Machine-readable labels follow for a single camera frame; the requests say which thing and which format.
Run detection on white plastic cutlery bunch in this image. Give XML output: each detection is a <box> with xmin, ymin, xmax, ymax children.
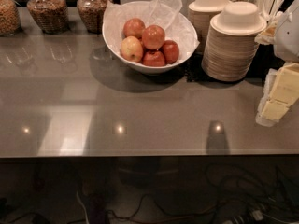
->
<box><xmin>230</xmin><ymin>0</ymin><xmax>284</xmax><ymax>45</ymax></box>

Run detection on red apple top left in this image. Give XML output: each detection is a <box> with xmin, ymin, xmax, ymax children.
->
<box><xmin>123</xmin><ymin>18</ymin><xmax>146</xmax><ymax>38</ymax></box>

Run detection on glass jar left edge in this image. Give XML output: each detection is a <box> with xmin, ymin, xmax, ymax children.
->
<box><xmin>0</xmin><ymin>0</ymin><xmax>21</xmax><ymax>36</ymax></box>

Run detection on red apple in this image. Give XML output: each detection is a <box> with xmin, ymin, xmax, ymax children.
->
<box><xmin>161</xmin><ymin>40</ymin><xmax>179</xmax><ymax>64</ymax></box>
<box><xmin>142</xmin><ymin>50</ymin><xmax>165</xmax><ymax>67</ymax></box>
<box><xmin>142</xmin><ymin>25</ymin><xmax>165</xmax><ymax>49</ymax></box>
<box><xmin>123</xmin><ymin>18</ymin><xmax>146</xmax><ymax>38</ymax></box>

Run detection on white tissue paper liner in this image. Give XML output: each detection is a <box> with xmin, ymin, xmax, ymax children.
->
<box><xmin>102</xmin><ymin>0</ymin><xmax>199</xmax><ymax>62</ymax></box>

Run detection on front stack paper bowls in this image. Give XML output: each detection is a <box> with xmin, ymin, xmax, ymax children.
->
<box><xmin>201</xmin><ymin>2</ymin><xmax>266</xmax><ymax>82</ymax></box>

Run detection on glass jar of cereal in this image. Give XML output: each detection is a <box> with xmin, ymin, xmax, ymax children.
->
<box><xmin>27</xmin><ymin>0</ymin><xmax>68</xmax><ymax>34</ymax></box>

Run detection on yellow-red apple front left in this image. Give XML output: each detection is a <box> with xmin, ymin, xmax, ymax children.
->
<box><xmin>121</xmin><ymin>36</ymin><xmax>143</xmax><ymax>63</ymax></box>

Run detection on black cables on floor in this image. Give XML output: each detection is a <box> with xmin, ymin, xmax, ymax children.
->
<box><xmin>0</xmin><ymin>163</ymin><xmax>299</xmax><ymax>224</ymax></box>

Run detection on glass jar of nuts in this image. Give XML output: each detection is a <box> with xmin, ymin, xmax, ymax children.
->
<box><xmin>77</xmin><ymin>0</ymin><xmax>113</xmax><ymax>34</ymax></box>

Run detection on stack paper bowls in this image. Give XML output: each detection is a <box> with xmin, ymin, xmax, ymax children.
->
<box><xmin>188</xmin><ymin>0</ymin><xmax>230</xmax><ymax>54</ymax></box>
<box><xmin>201</xmin><ymin>2</ymin><xmax>266</xmax><ymax>82</ymax></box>

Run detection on red apple front centre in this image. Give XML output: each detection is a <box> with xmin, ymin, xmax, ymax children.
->
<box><xmin>142</xmin><ymin>50</ymin><xmax>165</xmax><ymax>67</ymax></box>

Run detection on white ceramic bowl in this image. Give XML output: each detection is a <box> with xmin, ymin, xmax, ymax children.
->
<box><xmin>102</xmin><ymin>1</ymin><xmax>199</xmax><ymax>76</ymax></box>

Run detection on red apple top centre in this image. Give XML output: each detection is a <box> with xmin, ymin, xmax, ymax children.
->
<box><xmin>142</xmin><ymin>25</ymin><xmax>165</xmax><ymax>49</ymax></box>

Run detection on red apple right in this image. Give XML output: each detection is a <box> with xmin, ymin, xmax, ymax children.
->
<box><xmin>161</xmin><ymin>40</ymin><xmax>179</xmax><ymax>64</ymax></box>

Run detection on black placemat under bowls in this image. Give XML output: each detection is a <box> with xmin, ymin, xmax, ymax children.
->
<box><xmin>183</xmin><ymin>45</ymin><xmax>284</xmax><ymax>82</ymax></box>

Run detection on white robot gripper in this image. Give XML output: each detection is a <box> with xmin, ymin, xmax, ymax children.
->
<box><xmin>256</xmin><ymin>0</ymin><xmax>299</xmax><ymax>127</ymax></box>

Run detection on rear stack paper bowls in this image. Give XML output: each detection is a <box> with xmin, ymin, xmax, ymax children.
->
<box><xmin>188</xmin><ymin>0</ymin><xmax>230</xmax><ymax>54</ymax></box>

